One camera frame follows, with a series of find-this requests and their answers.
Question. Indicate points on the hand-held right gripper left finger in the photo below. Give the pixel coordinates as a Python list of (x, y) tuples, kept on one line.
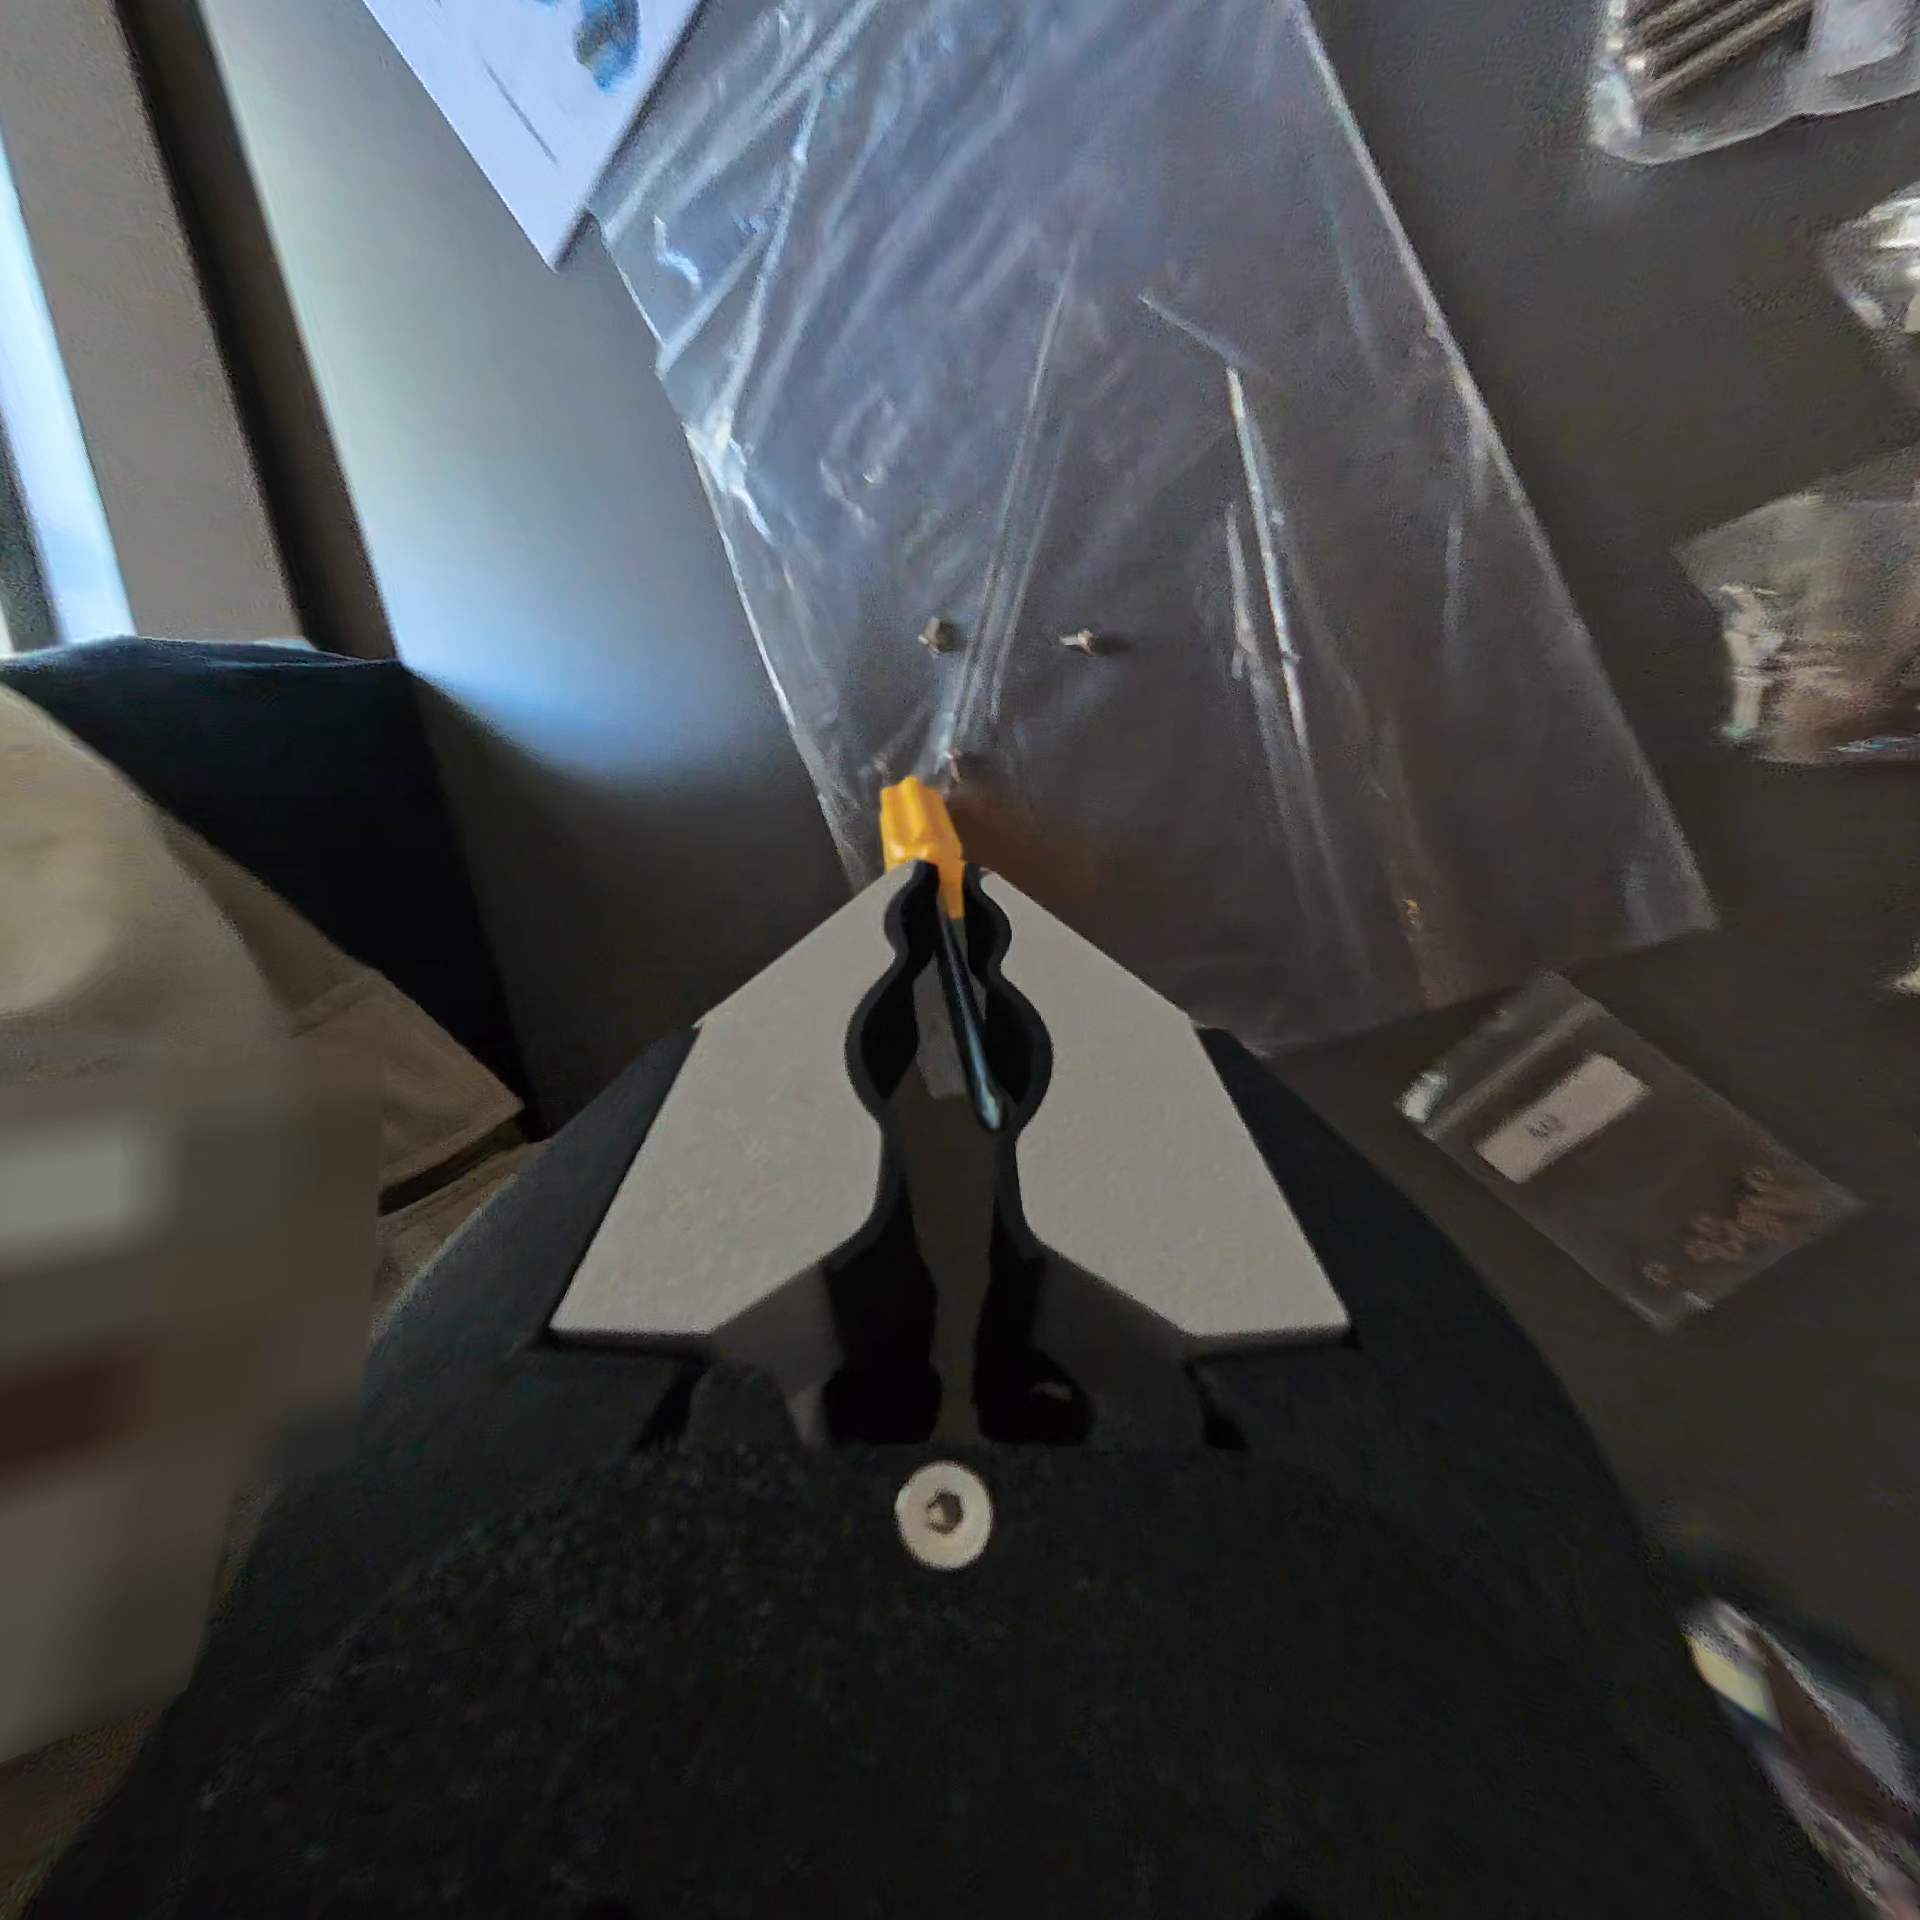
[(721, 1201)]

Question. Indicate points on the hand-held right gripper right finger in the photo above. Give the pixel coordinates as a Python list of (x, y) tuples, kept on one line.
[(1170, 1201)]

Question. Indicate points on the pile of clear hardware packets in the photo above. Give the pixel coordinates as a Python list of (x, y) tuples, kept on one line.
[(1545, 1125)]

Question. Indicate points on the person's beige jacket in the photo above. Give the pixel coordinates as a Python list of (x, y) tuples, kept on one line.
[(89, 869)]

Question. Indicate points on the large clear plastic bag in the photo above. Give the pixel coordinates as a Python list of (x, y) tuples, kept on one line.
[(1124, 451)]

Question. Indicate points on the white printed instruction sheet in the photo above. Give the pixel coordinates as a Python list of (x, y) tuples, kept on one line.
[(523, 91)]

